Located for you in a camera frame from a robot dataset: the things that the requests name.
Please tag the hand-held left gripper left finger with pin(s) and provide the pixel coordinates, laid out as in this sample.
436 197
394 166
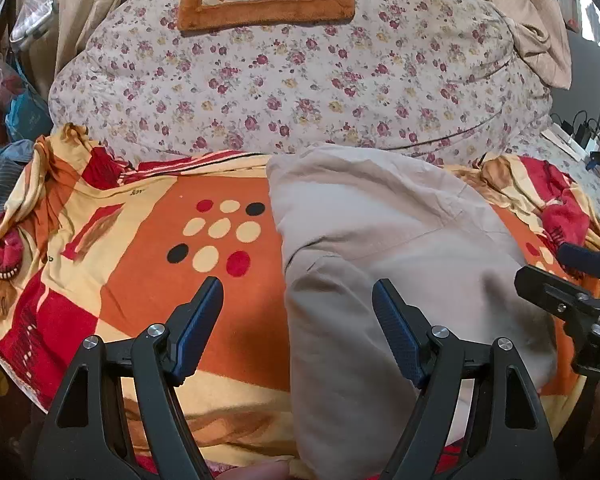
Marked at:
200 330

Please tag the beige curtain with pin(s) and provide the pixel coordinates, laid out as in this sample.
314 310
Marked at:
90 10

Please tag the grey striped garment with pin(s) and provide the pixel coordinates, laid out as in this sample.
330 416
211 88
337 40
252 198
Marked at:
5 175

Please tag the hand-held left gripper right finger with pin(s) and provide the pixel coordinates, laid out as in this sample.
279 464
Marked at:
397 335

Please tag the blue bag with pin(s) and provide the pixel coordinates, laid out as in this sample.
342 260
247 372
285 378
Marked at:
27 117

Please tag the clear plastic bag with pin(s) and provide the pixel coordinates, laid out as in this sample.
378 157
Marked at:
35 20

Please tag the black power adapter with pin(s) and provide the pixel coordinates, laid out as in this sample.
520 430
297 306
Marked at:
587 134

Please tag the floral quilt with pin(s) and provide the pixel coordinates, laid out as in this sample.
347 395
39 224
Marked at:
305 85

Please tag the beige cloth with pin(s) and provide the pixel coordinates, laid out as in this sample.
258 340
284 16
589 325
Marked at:
520 10

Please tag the beige jacket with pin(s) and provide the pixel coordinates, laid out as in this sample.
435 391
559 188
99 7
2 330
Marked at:
380 220

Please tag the orange red printed fleece blanket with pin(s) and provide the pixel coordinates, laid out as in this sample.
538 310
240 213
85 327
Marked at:
145 280

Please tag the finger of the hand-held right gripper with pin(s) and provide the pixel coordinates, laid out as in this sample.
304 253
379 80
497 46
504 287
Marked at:
550 290
590 260

